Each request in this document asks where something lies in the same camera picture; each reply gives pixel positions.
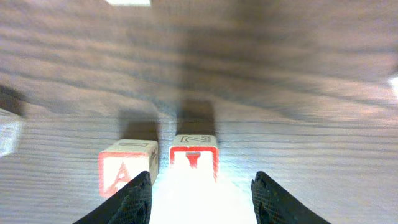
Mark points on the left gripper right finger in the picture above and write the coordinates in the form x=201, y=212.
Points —
x=274, y=205

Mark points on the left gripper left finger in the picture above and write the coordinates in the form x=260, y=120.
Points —
x=129, y=205

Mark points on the red A block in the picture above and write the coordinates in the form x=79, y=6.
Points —
x=123, y=161

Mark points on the red I block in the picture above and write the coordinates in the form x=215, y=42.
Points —
x=195, y=154

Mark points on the green N block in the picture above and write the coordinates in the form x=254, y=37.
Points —
x=11, y=126

